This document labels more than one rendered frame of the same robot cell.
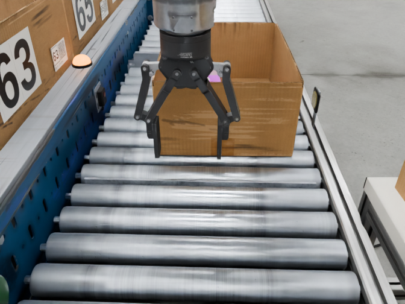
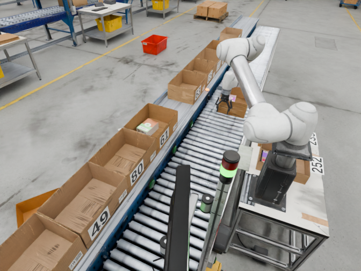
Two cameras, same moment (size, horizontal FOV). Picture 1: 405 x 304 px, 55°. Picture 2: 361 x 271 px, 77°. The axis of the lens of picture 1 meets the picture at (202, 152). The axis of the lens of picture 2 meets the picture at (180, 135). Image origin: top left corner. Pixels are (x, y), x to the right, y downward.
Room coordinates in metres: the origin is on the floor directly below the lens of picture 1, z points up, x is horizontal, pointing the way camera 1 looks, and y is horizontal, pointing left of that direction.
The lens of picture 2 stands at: (-1.39, -0.23, 2.14)
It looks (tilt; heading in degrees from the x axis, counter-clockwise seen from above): 40 degrees down; 19
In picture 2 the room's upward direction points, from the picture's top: 3 degrees clockwise
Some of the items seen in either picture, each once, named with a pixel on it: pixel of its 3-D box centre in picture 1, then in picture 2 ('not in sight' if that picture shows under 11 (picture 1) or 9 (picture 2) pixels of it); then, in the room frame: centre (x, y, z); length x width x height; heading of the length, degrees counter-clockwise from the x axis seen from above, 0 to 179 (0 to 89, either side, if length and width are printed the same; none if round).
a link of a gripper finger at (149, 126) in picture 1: (144, 123); not in sight; (0.57, 0.10, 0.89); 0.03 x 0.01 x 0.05; 88
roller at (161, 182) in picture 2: not in sight; (187, 192); (-0.41, 0.04, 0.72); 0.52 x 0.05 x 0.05; 88
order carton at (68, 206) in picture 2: not in sight; (87, 200); (-0.86, 0.51, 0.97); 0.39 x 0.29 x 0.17; 178
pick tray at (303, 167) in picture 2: not in sight; (282, 161); (0.14, -0.59, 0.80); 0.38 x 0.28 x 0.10; 89
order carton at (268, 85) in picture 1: (223, 81); (235, 99); (0.87, -0.05, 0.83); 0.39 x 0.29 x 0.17; 179
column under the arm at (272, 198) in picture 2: not in sight; (274, 178); (-0.19, -0.51, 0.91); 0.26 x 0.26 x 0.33; 1
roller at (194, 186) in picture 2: not in sight; (190, 185); (-0.34, 0.04, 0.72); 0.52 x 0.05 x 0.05; 88
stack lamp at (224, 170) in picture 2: not in sight; (229, 164); (-0.89, -0.22, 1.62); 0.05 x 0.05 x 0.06
